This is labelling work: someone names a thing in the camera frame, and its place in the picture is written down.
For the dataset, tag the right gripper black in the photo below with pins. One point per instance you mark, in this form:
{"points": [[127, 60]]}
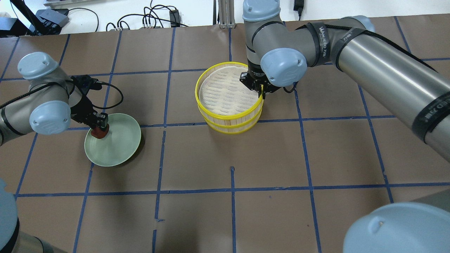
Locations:
{"points": [[255, 77]]}

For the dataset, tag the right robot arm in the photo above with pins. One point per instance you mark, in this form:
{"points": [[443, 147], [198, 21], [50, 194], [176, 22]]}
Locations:
{"points": [[409, 88]]}

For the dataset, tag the aluminium frame post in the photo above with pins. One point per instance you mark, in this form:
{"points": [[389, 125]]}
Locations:
{"points": [[226, 14]]}

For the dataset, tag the yellow steamer layer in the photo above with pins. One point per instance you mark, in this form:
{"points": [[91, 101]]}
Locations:
{"points": [[236, 124], [220, 94]]}

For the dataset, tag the black power adapter top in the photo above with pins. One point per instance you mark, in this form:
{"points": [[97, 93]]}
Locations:
{"points": [[175, 18]]}

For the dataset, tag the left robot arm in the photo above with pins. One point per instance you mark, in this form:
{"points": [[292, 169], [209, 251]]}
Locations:
{"points": [[53, 100]]}

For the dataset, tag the pale green plate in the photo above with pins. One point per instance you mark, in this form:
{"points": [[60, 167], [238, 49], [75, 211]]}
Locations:
{"points": [[118, 145]]}

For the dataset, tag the brown bun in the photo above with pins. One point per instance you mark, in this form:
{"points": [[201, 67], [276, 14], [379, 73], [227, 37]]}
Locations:
{"points": [[100, 133]]}

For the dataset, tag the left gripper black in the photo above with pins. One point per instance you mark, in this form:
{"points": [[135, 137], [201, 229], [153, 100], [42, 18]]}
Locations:
{"points": [[83, 111]]}

